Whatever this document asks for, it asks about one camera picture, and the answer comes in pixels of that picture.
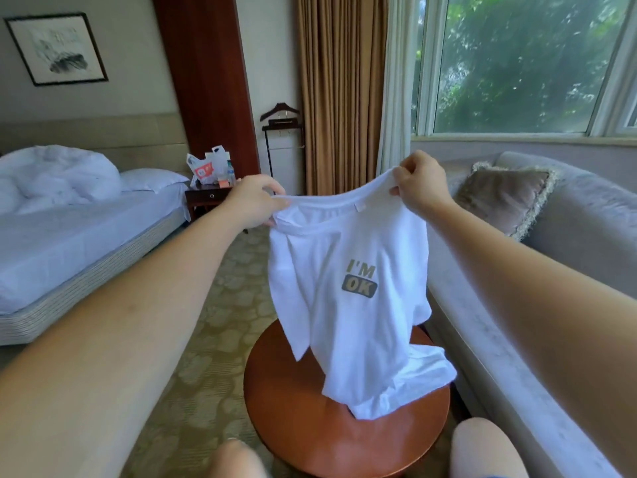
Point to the dark wooden wall panel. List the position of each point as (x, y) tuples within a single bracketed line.
[(204, 74)]

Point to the white T-shirt dark print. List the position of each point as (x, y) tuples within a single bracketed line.
[(348, 323)]

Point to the white pillow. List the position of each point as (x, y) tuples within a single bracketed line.
[(154, 180)]

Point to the brown fringed cushion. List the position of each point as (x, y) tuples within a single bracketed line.
[(506, 199)]

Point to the beige padded headboard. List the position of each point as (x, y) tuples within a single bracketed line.
[(109, 134)]

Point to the grey velvet chaise sofa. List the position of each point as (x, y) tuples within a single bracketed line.
[(577, 224)]

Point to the white sheer curtain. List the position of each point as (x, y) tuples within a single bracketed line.
[(398, 79)]

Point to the person's right forearm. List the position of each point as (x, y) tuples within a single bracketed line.
[(547, 313)]

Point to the round wooden table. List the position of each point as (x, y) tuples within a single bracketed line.
[(299, 423)]

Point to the person's right leg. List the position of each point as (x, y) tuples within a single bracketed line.
[(488, 451)]

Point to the person's left forearm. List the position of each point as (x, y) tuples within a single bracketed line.
[(99, 353)]

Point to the white plastic bag red print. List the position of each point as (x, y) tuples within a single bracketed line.
[(202, 172)]

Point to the white bed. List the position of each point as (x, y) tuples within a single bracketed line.
[(70, 254)]

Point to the person's left hand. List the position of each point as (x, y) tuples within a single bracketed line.
[(251, 202)]

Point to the dark wooden nightstand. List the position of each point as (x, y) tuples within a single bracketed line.
[(204, 199)]

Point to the white framed window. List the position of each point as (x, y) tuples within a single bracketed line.
[(527, 59)]

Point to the person's right hand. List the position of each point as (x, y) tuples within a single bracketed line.
[(423, 186)]

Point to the white duvet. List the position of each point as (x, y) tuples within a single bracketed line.
[(55, 179)]

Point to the black valet stand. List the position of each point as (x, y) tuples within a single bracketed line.
[(282, 119)]

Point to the beige curtain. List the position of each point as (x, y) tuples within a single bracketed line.
[(343, 84)]

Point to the plain white plastic bag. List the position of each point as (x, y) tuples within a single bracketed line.
[(221, 164)]

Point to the black framed picture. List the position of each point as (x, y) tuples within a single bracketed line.
[(57, 48)]

